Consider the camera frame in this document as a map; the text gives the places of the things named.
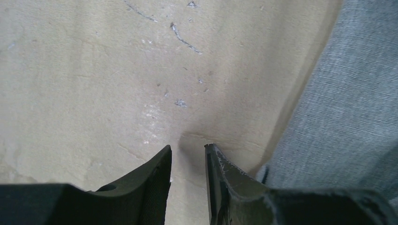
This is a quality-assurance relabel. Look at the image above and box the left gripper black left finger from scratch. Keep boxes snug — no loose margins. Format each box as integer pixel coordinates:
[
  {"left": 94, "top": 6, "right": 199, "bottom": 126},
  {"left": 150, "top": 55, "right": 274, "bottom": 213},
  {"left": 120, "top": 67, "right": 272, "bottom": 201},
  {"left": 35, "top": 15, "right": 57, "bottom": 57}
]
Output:
[{"left": 0, "top": 146, "right": 172, "bottom": 225}]

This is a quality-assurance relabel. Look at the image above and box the grey cloth napkin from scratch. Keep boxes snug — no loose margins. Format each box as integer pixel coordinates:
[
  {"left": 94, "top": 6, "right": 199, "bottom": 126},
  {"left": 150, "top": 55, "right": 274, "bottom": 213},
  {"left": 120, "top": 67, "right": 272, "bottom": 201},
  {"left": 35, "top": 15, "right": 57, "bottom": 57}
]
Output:
[{"left": 256, "top": 0, "right": 398, "bottom": 208}]

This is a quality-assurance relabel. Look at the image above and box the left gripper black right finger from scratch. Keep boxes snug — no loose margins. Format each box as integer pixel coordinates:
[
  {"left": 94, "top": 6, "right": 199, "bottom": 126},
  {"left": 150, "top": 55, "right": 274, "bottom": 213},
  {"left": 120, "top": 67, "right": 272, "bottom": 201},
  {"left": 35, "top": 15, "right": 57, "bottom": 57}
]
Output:
[{"left": 205, "top": 143, "right": 398, "bottom": 225}]

